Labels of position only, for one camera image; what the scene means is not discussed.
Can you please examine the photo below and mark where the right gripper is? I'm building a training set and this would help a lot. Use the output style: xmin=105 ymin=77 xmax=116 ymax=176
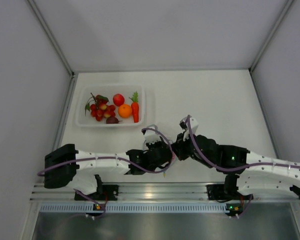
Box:
xmin=170 ymin=129 xmax=215 ymax=168

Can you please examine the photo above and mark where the fake orange carrot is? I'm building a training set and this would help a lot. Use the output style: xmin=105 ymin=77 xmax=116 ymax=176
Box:
xmin=129 ymin=91 xmax=140 ymax=123

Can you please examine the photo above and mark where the fake orange fruit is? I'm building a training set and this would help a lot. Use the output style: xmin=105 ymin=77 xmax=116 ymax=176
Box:
xmin=117 ymin=104 xmax=133 ymax=119

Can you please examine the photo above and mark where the dark red fake plum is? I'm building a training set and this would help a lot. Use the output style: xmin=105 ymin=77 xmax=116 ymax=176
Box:
xmin=106 ymin=116 xmax=122 ymax=125

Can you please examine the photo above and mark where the fake red apple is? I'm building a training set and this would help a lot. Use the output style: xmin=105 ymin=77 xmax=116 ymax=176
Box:
xmin=112 ymin=93 xmax=125 ymax=107

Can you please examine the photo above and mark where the fake red cherry bunch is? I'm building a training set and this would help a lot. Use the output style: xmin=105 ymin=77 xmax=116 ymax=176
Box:
xmin=84 ymin=92 xmax=116 ymax=122

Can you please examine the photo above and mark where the clear zip top bag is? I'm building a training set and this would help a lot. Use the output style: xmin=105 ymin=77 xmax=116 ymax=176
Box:
xmin=143 ymin=124 xmax=178 ymax=179

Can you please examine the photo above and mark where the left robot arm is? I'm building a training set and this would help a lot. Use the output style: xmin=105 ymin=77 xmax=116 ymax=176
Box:
xmin=39 ymin=141 xmax=173 ymax=200

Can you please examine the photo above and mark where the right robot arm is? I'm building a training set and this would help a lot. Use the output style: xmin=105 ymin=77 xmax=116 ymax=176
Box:
xmin=172 ymin=133 xmax=300 ymax=202

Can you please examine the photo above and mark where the white plastic basket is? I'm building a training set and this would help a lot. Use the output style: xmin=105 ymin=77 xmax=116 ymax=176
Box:
xmin=75 ymin=84 xmax=146 ymax=128

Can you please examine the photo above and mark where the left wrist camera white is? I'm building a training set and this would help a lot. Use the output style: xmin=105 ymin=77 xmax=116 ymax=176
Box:
xmin=141 ymin=124 xmax=164 ymax=144

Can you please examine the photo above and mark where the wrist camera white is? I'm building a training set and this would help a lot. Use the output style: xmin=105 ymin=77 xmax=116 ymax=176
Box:
xmin=141 ymin=124 xmax=164 ymax=144
xmin=179 ymin=115 xmax=199 ymax=138

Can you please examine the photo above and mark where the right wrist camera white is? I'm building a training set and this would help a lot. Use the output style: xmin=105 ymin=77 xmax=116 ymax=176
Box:
xmin=179 ymin=115 xmax=199 ymax=138

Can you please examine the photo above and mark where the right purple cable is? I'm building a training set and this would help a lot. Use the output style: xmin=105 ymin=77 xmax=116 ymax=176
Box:
xmin=186 ymin=114 xmax=300 ymax=173

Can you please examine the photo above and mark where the purple cable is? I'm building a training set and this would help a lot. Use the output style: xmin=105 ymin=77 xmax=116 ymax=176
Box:
xmin=186 ymin=114 xmax=300 ymax=173
xmin=37 ymin=127 xmax=175 ymax=218

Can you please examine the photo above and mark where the aluminium rail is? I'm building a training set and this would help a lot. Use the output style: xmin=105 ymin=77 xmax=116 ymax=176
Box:
xmin=29 ymin=181 xmax=300 ymax=202

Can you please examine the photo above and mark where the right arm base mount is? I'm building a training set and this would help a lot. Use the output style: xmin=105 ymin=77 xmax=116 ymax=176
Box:
xmin=206 ymin=184 xmax=227 ymax=201

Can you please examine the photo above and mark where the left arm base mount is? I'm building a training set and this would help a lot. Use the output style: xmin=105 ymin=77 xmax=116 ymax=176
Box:
xmin=88 ymin=184 xmax=119 ymax=202

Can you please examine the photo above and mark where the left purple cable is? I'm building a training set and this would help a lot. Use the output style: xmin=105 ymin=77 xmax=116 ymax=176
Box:
xmin=37 ymin=127 xmax=175 ymax=218

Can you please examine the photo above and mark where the white slotted cable duct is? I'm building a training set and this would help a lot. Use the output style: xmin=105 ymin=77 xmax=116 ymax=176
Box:
xmin=39 ymin=202 xmax=242 ymax=214

